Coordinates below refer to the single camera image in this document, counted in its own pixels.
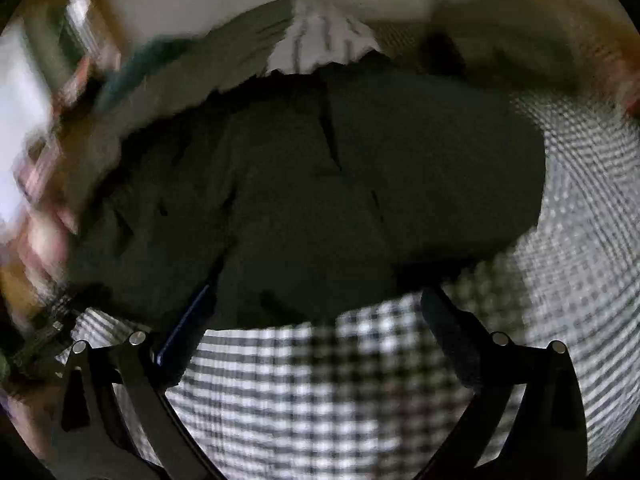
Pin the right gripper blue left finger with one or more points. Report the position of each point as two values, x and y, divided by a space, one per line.
115 421

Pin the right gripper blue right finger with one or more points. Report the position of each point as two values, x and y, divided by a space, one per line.
548 438

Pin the large black jacket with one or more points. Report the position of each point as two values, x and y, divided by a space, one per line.
302 197

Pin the folded grey clothes pile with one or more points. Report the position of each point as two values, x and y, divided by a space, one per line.
515 44

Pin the pink plush teddy bear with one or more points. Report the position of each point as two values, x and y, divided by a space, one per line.
45 243

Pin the black white checkered bedsheet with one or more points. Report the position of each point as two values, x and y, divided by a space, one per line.
370 395

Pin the teal pillow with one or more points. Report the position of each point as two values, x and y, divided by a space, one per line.
145 61

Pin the grey striped duvet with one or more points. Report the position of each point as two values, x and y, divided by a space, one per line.
292 37

